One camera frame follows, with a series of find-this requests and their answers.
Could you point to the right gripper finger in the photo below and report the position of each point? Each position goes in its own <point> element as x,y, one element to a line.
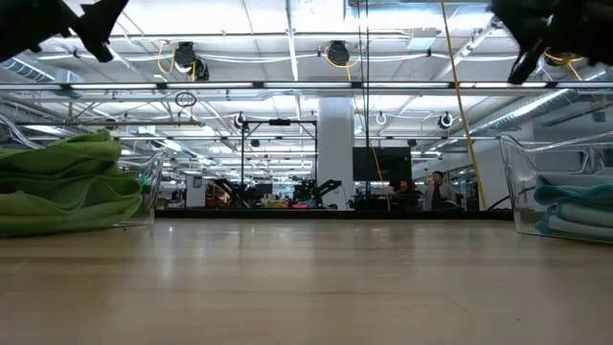
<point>524,67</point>
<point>519,21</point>

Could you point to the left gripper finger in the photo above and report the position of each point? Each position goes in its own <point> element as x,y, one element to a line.
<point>107,14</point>
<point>96,48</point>

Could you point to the clear plastic basket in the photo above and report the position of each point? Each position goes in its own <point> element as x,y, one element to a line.
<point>155,191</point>
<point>515,191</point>

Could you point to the black background robot arm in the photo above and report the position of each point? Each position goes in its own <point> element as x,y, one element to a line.
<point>325,187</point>

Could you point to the person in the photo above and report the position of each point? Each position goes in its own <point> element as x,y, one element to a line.
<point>438,191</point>

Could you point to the thin black vertical pole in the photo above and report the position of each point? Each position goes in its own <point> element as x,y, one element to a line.
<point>367,72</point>

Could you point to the black monitor screen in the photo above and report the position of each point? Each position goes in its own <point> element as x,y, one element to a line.
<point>383,163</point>

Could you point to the white cabinet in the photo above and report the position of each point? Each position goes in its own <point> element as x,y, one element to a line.
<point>195,190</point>

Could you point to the red machine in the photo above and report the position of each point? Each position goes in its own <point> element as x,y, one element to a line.
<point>218,194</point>

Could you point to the white pillar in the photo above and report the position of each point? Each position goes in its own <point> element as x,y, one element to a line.
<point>335,153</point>

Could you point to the silver ventilation duct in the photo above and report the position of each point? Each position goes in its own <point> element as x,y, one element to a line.
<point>536,103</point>
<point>29,69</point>

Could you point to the black metal gantry frame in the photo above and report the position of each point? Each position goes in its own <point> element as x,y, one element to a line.
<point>242,144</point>

